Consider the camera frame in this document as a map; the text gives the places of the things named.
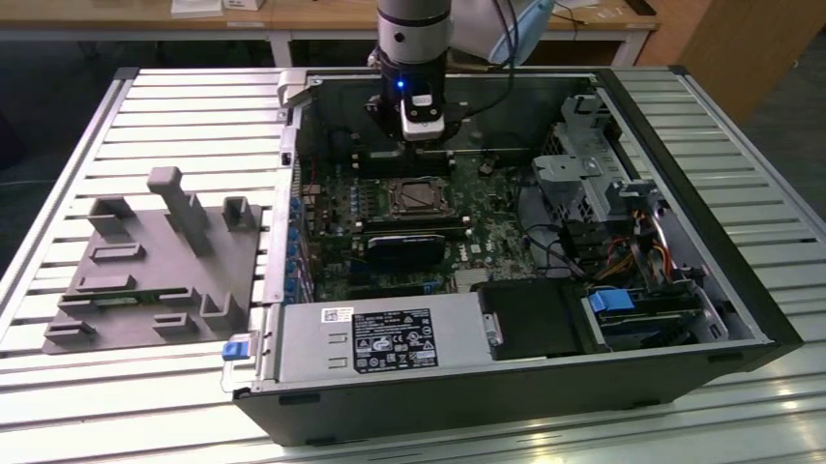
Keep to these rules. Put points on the thin metal locking lever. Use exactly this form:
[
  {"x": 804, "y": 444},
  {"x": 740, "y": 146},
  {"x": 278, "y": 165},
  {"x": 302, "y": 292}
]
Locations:
[{"x": 426, "y": 180}]

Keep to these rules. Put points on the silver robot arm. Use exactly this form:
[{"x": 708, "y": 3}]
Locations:
[{"x": 413, "y": 29}]

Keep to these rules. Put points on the RAM slot white clips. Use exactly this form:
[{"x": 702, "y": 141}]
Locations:
[
  {"x": 388, "y": 165},
  {"x": 388, "y": 153},
  {"x": 417, "y": 233},
  {"x": 417, "y": 224}
]

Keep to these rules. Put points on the RAM slot black clips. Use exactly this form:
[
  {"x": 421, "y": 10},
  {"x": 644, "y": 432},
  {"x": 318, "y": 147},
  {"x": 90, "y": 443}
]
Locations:
[
  {"x": 417, "y": 220},
  {"x": 388, "y": 159},
  {"x": 388, "y": 172},
  {"x": 417, "y": 228}
]

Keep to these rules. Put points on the CPU socket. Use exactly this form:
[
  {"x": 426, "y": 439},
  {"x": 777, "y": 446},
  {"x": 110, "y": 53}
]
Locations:
[{"x": 388, "y": 212}]

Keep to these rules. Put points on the silver coin battery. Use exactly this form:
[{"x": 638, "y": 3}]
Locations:
[{"x": 485, "y": 166}]

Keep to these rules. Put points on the white box black label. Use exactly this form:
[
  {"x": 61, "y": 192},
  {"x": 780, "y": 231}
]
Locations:
[{"x": 245, "y": 4}]

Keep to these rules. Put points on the silver drive cage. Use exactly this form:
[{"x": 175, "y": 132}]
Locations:
[{"x": 581, "y": 193}]

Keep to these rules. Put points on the black graphics card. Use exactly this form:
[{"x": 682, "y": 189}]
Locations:
[{"x": 406, "y": 251}]

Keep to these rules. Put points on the green motherboard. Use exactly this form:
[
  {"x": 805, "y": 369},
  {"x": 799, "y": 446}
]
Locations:
[{"x": 504, "y": 241}]

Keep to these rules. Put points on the plain white box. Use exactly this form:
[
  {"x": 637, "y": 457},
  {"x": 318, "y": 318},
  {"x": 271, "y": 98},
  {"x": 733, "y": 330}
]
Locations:
[{"x": 194, "y": 7}]

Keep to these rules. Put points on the silver chipset heatsink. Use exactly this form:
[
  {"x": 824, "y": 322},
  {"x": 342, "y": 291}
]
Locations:
[{"x": 473, "y": 279}]

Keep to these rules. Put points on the wooden desk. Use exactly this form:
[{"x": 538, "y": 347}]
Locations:
[{"x": 130, "y": 21}]

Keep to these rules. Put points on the wooden cabinet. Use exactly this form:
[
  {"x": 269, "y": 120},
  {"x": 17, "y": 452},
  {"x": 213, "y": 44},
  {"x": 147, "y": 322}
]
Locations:
[{"x": 742, "y": 48}]

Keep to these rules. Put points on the black drive bay shroud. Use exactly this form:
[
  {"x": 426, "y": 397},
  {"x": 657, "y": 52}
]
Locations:
[{"x": 536, "y": 319}]

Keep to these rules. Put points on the blue disk carrier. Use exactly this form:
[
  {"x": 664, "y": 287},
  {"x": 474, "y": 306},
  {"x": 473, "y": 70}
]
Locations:
[{"x": 613, "y": 302}]

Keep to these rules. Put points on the silver power supply unit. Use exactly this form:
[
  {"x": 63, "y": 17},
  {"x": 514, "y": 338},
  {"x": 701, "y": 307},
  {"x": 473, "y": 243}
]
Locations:
[{"x": 310, "y": 338}]

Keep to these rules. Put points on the grey parts rack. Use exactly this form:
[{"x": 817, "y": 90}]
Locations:
[{"x": 162, "y": 290}]

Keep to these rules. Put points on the blue plastic latch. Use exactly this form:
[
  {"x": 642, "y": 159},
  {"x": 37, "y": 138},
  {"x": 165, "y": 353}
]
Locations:
[{"x": 234, "y": 350}]

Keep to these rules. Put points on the green RAM stick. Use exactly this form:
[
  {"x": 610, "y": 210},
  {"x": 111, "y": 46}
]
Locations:
[{"x": 117, "y": 301}]

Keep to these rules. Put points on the silver disk bay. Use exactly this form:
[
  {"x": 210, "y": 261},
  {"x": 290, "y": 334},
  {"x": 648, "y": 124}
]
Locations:
[{"x": 717, "y": 319}]

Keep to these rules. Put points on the black open PC case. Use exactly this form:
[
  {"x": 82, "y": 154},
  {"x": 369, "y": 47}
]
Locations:
[{"x": 452, "y": 411}]

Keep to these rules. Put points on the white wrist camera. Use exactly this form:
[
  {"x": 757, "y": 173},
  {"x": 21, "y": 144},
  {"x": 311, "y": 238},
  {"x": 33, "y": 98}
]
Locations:
[{"x": 422, "y": 118}]

